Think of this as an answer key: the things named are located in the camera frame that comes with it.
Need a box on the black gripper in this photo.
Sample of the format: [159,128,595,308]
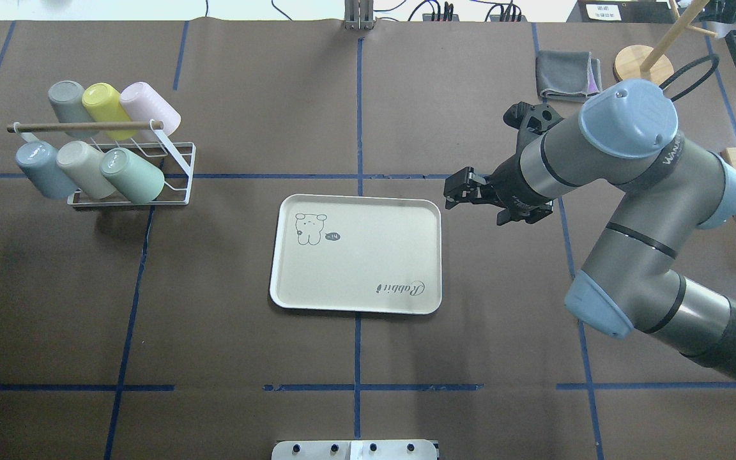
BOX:
[443,153,554,226]

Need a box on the cream rabbit tray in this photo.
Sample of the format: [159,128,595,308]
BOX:
[270,194,442,315]

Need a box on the green cup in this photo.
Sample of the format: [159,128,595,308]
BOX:
[100,148,165,204]

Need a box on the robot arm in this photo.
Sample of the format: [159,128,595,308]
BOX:
[443,79,736,380]

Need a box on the pink cup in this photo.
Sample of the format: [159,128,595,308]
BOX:
[119,82,181,135]

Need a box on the yellow cup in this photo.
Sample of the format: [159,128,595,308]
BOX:
[81,82,132,123]

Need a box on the beige cup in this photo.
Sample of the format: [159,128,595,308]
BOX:
[56,141,116,200]

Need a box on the grey cup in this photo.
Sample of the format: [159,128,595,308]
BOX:
[47,80,95,123]

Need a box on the blue cup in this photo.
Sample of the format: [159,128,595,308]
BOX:
[15,141,79,200]

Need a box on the folded grey cloth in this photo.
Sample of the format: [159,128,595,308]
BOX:
[535,50,604,103]

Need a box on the black power strip box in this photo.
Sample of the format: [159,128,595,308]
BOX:
[567,1,675,24]

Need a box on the wooden mug tree stand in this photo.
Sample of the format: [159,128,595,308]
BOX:
[613,1,719,95]

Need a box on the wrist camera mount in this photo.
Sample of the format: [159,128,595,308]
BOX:
[502,102,564,152]

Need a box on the aluminium frame post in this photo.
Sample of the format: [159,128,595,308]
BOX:
[344,0,376,30]

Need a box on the pedestal base plate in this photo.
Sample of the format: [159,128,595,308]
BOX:
[271,439,440,459]

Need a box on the white wire cup rack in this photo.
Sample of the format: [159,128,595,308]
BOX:
[6,119,197,209]

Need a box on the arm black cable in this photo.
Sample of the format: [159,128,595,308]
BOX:
[659,54,721,103]

